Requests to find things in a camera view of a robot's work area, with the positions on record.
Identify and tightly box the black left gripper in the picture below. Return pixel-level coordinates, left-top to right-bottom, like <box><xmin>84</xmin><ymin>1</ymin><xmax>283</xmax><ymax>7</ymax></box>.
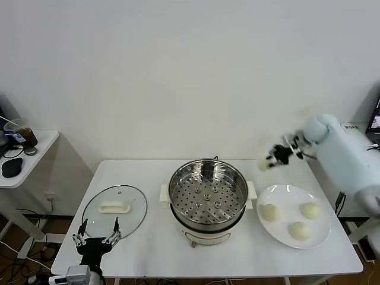
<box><xmin>72</xmin><ymin>216</ymin><xmax>122</xmax><ymax>267</ymax></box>

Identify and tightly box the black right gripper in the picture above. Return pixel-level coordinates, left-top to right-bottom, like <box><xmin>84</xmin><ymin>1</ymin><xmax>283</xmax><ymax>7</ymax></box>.
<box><xmin>264</xmin><ymin>142</ymin><xmax>294</xmax><ymax>170</ymax></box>

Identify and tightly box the glass lid with cream handle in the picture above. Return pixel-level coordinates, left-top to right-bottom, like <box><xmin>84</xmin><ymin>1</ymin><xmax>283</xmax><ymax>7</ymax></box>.
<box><xmin>81</xmin><ymin>184</ymin><xmax>148</xmax><ymax>240</ymax></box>

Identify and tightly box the perforated steel steamer basket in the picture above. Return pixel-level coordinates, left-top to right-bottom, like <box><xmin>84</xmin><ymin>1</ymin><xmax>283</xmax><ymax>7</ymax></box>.
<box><xmin>168</xmin><ymin>159</ymin><xmax>248</xmax><ymax>233</ymax></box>

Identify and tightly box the white round plate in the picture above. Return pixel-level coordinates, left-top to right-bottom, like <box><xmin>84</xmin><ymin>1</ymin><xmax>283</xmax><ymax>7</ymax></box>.
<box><xmin>256</xmin><ymin>184</ymin><xmax>331</xmax><ymax>249</ymax></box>

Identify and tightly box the cream electric cooker base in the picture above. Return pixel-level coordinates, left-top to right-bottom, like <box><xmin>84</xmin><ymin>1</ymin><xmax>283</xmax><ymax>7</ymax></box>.
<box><xmin>160</xmin><ymin>181</ymin><xmax>258</xmax><ymax>248</ymax></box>

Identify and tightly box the black laptop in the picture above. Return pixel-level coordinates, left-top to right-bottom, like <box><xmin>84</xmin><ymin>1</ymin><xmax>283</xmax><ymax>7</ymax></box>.
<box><xmin>365</xmin><ymin>94</ymin><xmax>380</xmax><ymax>146</ymax></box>

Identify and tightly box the black computer mouse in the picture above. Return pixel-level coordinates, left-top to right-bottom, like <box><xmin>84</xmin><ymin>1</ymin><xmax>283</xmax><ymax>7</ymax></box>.
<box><xmin>1</xmin><ymin>157</ymin><xmax>24</xmax><ymax>178</ymax></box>

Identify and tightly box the white side table with cup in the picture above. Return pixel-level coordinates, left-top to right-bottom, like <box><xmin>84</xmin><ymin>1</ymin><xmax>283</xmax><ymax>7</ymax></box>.
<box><xmin>0</xmin><ymin>129</ymin><xmax>60</xmax><ymax>259</ymax></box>

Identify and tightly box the plastic iced coffee cup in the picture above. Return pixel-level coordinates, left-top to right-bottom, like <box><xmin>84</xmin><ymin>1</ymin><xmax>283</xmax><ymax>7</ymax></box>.
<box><xmin>3</xmin><ymin>118</ymin><xmax>39</xmax><ymax>147</ymax></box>

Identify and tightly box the black device with blue label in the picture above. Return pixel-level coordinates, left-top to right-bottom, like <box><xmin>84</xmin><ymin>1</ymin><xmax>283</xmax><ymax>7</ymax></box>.
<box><xmin>5</xmin><ymin>133</ymin><xmax>26</xmax><ymax>147</ymax></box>

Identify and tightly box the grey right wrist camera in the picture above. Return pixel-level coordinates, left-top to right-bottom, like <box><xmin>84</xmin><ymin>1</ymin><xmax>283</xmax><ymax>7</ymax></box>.
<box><xmin>281</xmin><ymin>133</ymin><xmax>306</xmax><ymax>160</ymax></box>

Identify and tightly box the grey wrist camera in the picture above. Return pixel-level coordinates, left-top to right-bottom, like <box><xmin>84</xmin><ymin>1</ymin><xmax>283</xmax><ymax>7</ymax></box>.
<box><xmin>281</xmin><ymin>133</ymin><xmax>306</xmax><ymax>160</ymax></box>
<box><xmin>65</xmin><ymin>265</ymin><xmax>91</xmax><ymax>283</ymax></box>

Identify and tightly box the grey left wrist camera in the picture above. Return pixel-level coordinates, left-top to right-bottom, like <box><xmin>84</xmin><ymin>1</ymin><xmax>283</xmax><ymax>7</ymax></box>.
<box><xmin>65</xmin><ymin>265</ymin><xmax>91</xmax><ymax>283</ymax></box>

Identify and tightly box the black floor cable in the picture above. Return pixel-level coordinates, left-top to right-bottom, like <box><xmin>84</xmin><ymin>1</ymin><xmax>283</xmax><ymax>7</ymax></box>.
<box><xmin>16</xmin><ymin>208</ymin><xmax>50</xmax><ymax>222</ymax></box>

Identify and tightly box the black cable with inline adapter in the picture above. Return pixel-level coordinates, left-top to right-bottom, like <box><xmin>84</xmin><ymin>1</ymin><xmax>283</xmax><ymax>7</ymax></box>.
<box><xmin>335</xmin><ymin>191</ymin><xmax>345</xmax><ymax>215</ymax></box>

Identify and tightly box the white floor cable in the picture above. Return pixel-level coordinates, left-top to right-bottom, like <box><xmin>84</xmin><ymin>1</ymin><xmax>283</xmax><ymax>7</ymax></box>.
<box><xmin>0</xmin><ymin>239</ymin><xmax>53</xmax><ymax>271</ymax></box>

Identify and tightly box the black desk cable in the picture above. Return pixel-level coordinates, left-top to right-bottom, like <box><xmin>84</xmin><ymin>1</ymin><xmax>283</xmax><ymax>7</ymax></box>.
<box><xmin>2</xmin><ymin>145</ymin><xmax>26</xmax><ymax>160</ymax></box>

